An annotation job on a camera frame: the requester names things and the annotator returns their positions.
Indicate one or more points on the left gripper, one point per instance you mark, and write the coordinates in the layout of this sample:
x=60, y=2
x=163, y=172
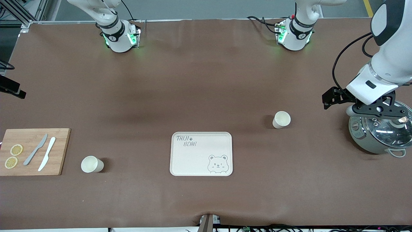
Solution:
x=341, y=95

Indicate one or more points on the white IKEA cup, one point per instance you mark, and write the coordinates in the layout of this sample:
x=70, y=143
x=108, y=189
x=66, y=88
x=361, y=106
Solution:
x=281, y=119
x=90, y=164

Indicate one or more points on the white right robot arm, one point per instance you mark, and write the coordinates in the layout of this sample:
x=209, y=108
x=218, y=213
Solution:
x=117, y=38

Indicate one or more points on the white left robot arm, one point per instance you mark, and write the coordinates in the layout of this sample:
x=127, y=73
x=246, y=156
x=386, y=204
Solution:
x=392, y=64

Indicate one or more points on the grey-green cooking pot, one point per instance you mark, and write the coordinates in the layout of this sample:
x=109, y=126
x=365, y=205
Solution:
x=360, y=138

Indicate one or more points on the dried lemon slice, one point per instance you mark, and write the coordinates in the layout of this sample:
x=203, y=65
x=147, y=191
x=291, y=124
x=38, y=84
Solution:
x=11, y=162
x=16, y=149

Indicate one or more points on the grey plastic knife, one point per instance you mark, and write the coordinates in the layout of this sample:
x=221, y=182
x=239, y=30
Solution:
x=34, y=150

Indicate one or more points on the white plastic knife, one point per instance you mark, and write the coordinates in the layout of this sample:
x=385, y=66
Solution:
x=47, y=154

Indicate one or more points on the glass pot lid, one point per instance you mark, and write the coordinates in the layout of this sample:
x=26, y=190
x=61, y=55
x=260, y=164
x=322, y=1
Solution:
x=386, y=135

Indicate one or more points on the wooden cutting board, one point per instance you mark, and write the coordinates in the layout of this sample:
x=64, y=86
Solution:
x=61, y=151

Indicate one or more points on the brown table mat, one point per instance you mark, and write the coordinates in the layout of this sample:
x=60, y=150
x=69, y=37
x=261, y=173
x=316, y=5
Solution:
x=206, y=80

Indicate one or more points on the beige bear print tray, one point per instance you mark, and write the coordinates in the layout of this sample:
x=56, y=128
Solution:
x=199, y=161

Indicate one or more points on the aluminium frame post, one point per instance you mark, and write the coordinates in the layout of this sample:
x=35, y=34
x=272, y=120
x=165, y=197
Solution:
x=25, y=24

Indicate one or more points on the metal table clamp bracket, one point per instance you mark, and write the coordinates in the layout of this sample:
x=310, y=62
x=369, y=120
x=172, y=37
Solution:
x=206, y=224

